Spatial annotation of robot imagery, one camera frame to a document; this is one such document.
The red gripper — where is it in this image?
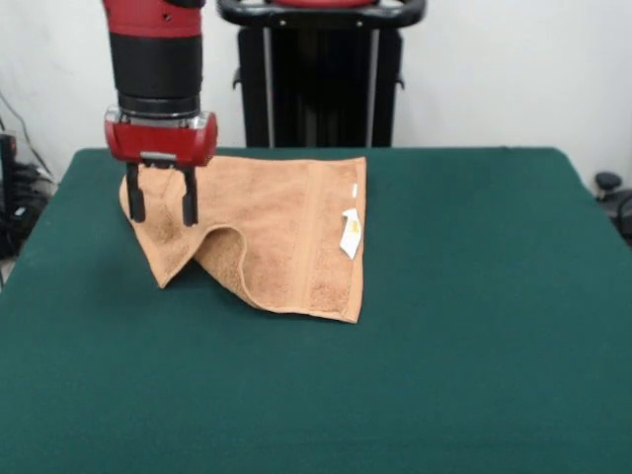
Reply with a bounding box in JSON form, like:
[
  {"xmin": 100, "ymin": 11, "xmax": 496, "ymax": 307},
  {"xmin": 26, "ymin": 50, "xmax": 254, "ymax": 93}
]
[{"xmin": 103, "ymin": 114, "xmax": 219, "ymax": 227}]

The orange terry towel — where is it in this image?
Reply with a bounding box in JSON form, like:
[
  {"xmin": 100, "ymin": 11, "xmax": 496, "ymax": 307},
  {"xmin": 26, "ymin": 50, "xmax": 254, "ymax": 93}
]
[{"xmin": 119, "ymin": 155, "xmax": 368, "ymax": 326}]

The black equipment stack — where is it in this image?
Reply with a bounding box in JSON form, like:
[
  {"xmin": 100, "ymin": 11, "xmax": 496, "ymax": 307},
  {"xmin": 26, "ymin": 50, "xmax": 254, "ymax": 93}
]
[{"xmin": 0, "ymin": 130, "xmax": 56, "ymax": 261}]

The dark green table cloth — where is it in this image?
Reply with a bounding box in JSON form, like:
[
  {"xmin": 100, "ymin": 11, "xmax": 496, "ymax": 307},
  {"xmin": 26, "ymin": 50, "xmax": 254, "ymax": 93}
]
[{"xmin": 0, "ymin": 145, "xmax": 632, "ymax": 474}]

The black office chair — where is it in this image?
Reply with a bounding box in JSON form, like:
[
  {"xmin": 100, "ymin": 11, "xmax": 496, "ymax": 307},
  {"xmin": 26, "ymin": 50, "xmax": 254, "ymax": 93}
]
[{"xmin": 593, "ymin": 171, "xmax": 632, "ymax": 248}]

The grey cable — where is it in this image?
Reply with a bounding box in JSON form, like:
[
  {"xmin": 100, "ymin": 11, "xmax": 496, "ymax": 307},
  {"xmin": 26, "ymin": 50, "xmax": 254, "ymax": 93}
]
[{"xmin": 0, "ymin": 91, "xmax": 51, "ymax": 175}]

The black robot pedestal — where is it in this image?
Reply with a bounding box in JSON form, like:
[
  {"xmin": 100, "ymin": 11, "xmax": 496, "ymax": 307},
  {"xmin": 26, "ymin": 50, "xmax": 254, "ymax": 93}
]
[{"xmin": 215, "ymin": 0, "xmax": 425, "ymax": 148}]

